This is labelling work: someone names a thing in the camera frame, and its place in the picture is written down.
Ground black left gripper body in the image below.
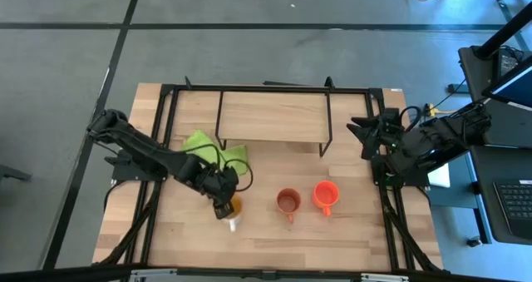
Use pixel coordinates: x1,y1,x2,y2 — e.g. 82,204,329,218
185,164,241,203

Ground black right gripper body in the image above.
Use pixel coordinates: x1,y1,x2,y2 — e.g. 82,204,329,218
361,106,407,161

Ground white mug with yellow inside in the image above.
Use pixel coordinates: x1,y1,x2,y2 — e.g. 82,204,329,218
219,193,244,233

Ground brown-orange mug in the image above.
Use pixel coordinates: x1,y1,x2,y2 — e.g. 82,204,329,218
276,187,303,224

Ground bright orange mug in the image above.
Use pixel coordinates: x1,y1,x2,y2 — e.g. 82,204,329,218
312,180,341,217

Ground green cloth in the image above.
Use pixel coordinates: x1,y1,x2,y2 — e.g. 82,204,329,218
181,129,249,177

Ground yellow power plug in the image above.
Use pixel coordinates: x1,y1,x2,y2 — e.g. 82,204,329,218
422,102,458,118

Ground white paper sheet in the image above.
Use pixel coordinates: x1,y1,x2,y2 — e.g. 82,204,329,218
427,163,451,189

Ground black overhead rig beam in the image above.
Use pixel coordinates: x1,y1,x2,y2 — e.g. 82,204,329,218
0,264,532,282

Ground black desk with keyboard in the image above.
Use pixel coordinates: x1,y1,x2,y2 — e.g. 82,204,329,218
468,144,532,246

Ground black desk with monitor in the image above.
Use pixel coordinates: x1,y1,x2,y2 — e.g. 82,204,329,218
458,44,532,150

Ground dark monitor screen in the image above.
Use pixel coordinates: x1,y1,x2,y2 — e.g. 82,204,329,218
481,55,532,111

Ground black keyboard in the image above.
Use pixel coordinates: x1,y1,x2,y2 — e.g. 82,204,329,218
492,179,532,240

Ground black slanted pole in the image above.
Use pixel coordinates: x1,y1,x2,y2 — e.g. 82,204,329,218
473,1,532,61

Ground blue-grey metal stand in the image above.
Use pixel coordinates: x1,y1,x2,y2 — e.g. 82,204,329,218
489,0,532,51

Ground grey chair leg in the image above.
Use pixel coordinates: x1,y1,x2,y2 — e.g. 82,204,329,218
0,164,33,183

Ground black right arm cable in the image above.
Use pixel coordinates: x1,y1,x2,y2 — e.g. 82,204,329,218
397,105,424,133

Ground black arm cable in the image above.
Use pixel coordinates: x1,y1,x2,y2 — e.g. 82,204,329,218
182,142,255,193
397,105,424,133

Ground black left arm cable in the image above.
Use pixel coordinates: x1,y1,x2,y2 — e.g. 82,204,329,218
182,142,255,193

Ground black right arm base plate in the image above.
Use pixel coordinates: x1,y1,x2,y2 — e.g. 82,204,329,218
371,153,431,188

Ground black floor cable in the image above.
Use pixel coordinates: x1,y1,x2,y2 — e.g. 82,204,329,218
431,77,470,111

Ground wooden shelf with black frame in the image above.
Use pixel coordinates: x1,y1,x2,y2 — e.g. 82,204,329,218
214,89,335,158

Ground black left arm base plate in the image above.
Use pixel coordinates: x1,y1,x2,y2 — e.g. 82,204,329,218
104,148,168,182

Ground black aluminium table frame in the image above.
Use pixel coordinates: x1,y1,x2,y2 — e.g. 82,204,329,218
93,76,445,275

